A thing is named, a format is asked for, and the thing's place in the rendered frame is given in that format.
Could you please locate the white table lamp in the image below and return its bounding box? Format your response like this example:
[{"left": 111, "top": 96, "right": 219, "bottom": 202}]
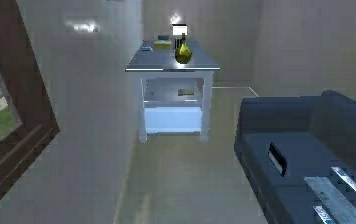
[{"left": 171, "top": 23, "right": 188, "bottom": 50}]

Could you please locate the white side table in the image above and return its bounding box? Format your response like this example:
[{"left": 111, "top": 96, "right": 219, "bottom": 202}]
[{"left": 124, "top": 38, "right": 221, "bottom": 144}]

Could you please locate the green round vase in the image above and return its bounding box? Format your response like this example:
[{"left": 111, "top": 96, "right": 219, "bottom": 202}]
[{"left": 174, "top": 32, "right": 193, "bottom": 65}]

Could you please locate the black remote control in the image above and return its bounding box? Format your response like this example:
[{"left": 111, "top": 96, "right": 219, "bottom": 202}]
[{"left": 267, "top": 142, "right": 288, "bottom": 178}]

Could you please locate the brown framed window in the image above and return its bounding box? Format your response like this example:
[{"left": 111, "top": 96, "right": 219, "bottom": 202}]
[{"left": 0, "top": 0, "right": 61, "bottom": 216}]

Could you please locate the dark blue sofa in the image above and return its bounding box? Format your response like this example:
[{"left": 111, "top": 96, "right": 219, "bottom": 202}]
[{"left": 233, "top": 89, "right": 356, "bottom": 224}]

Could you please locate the grey white envelope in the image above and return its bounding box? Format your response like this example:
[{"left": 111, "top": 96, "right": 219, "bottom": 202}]
[{"left": 303, "top": 176, "right": 356, "bottom": 224}]

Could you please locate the yellow green box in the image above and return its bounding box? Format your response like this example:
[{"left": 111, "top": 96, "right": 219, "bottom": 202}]
[{"left": 153, "top": 39, "right": 172, "bottom": 51}]

